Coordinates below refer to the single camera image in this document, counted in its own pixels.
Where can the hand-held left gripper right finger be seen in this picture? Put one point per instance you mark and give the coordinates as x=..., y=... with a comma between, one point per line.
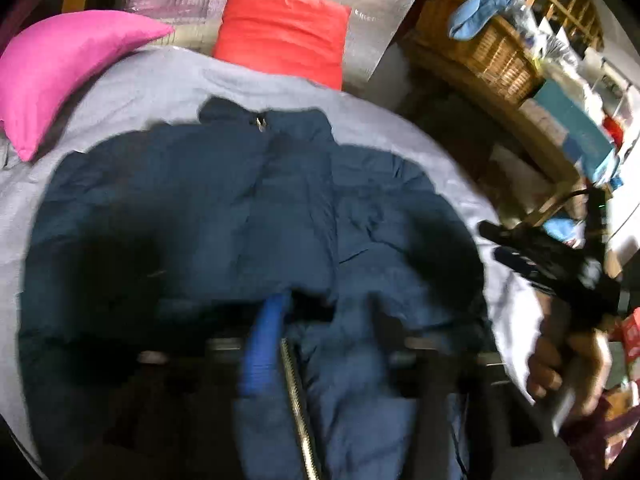
x=387, y=332

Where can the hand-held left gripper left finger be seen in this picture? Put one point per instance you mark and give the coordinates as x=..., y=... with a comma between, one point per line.
x=264, y=345

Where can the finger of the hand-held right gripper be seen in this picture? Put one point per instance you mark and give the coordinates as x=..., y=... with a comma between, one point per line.
x=505, y=235
x=515, y=262

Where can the navy puffer jacket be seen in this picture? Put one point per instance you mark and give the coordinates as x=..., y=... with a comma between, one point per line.
x=250, y=200

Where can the person's right hand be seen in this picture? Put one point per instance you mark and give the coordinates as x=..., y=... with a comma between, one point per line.
x=545, y=360

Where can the teal box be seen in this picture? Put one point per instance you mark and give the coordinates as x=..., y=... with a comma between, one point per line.
x=575, y=130

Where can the dark red garment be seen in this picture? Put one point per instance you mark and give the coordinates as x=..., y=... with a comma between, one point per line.
x=600, y=435

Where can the wicker basket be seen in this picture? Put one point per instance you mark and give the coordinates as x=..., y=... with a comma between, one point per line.
x=495, y=57

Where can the light blue cloth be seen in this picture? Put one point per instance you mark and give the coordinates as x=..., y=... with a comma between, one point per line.
x=475, y=10

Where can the wooden lattice rack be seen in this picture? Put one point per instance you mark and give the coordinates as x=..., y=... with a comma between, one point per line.
x=560, y=0

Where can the silver foil mat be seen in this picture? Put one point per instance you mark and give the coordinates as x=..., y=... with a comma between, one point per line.
x=382, y=20

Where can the grey bed sheet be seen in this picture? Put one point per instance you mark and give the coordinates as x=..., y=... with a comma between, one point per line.
x=150, y=80

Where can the red pillow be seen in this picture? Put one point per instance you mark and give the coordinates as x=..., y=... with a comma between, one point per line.
x=285, y=35

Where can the pink pillow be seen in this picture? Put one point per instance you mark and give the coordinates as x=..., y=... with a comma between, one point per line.
x=65, y=65

